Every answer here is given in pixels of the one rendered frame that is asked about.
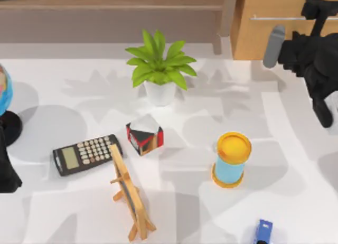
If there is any black calculator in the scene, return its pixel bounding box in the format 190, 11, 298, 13
52, 133, 124, 177

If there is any red black white cube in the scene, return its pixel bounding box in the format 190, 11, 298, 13
125, 114, 165, 157

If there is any blue globe on black stand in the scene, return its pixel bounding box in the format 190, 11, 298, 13
0, 63, 23, 147

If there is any long metal handle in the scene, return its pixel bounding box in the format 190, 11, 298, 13
250, 15, 338, 21

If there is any yellow and light blue can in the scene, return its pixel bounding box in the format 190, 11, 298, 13
211, 130, 252, 189

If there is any wooden cupboard door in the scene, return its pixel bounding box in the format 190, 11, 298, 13
230, 0, 338, 61

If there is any wooden framed blackboard on easel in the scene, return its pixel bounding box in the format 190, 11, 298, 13
109, 144, 157, 242

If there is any blue toy block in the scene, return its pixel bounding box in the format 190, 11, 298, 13
254, 218, 274, 244

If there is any green plant in white pot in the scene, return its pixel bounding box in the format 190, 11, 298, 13
124, 29, 198, 107

